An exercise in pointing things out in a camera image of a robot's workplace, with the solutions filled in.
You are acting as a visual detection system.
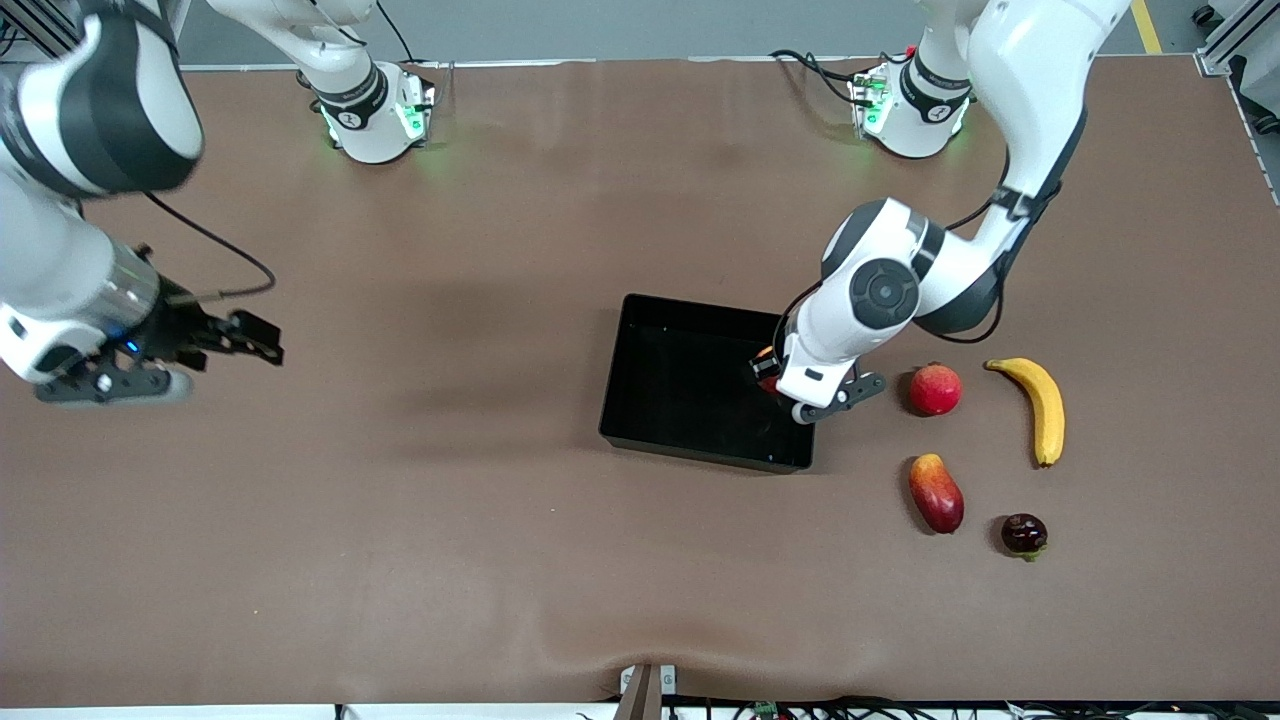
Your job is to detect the black right base cable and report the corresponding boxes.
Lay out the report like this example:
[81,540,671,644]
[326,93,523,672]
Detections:
[375,0,419,63]

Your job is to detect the red round apple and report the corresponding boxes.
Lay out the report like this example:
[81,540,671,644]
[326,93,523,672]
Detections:
[909,362,964,418]

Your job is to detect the black left base cables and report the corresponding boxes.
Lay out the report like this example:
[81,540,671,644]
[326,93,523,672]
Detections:
[768,48,863,106]

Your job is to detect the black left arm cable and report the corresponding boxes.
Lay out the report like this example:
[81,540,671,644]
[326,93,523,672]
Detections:
[770,110,1091,353]

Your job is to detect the red yellow mango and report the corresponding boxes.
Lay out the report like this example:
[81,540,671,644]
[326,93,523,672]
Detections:
[908,452,966,536]

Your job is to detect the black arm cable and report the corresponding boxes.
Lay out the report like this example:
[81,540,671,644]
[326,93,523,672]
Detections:
[770,110,1091,353]
[145,192,278,301]

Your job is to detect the aluminium frame profile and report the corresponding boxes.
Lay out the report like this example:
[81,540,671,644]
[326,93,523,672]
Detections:
[1193,0,1280,79]

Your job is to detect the yellow banana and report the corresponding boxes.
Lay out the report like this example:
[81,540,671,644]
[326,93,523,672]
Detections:
[984,357,1067,469]

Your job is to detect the black plastic box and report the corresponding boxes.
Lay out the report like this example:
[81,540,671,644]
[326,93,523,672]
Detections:
[598,293,816,475]

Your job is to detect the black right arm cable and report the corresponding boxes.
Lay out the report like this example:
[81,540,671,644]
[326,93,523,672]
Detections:
[145,192,278,301]

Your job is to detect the brown table mat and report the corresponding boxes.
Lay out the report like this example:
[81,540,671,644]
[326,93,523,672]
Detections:
[0,55,1280,707]

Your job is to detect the dark purple mangosteen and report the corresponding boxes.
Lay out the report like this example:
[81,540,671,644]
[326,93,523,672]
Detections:
[1001,513,1050,563]

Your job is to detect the black cable bundle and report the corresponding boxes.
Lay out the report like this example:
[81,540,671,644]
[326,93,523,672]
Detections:
[665,696,1280,720]

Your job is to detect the metal bracket with post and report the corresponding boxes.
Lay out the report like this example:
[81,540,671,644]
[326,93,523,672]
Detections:
[615,663,679,720]

